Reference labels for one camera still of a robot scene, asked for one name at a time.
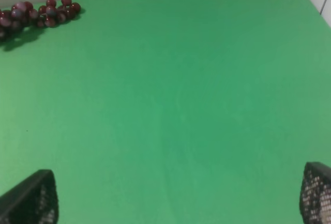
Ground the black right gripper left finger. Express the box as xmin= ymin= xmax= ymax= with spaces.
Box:
xmin=1 ymin=169 xmax=59 ymax=224

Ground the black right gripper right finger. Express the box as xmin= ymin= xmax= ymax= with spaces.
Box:
xmin=299 ymin=162 xmax=330 ymax=224

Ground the bunch of red grapes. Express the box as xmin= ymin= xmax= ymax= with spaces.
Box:
xmin=1 ymin=0 xmax=82 ymax=42

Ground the green table cloth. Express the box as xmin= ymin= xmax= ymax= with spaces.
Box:
xmin=1 ymin=0 xmax=330 ymax=223

